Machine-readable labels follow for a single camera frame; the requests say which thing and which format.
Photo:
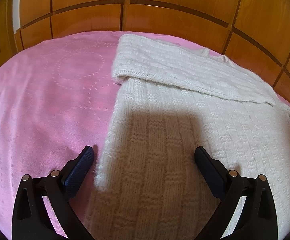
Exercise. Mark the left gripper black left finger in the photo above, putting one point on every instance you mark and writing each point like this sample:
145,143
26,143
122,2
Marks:
30,219

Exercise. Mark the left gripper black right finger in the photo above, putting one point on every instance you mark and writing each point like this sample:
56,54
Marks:
258,218

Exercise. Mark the white knitted sweater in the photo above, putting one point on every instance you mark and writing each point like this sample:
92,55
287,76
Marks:
172,100

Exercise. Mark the pink bedspread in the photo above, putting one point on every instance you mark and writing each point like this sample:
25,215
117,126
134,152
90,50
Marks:
56,98

